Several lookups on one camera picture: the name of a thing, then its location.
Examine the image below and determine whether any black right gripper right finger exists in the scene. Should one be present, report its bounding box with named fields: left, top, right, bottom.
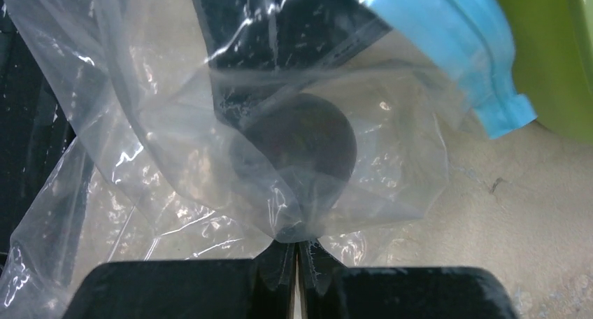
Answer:
left=299, top=240, right=345, bottom=318

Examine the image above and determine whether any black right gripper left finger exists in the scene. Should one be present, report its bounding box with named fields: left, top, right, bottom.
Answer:
left=255, top=241, right=297, bottom=318

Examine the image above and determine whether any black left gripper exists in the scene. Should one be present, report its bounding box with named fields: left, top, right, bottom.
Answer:
left=187, top=0, right=394, bottom=123

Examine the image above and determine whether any clear zip top bag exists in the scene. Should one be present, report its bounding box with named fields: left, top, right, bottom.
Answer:
left=0, top=0, right=538, bottom=319

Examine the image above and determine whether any dark purple fake fig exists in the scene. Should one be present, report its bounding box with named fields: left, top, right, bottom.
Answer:
left=229, top=93, right=357, bottom=208

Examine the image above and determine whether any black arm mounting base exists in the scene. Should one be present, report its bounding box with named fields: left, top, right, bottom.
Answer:
left=1, top=2, right=75, bottom=265

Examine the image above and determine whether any green plastic tray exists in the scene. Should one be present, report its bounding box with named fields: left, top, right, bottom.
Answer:
left=497, top=0, right=592, bottom=143

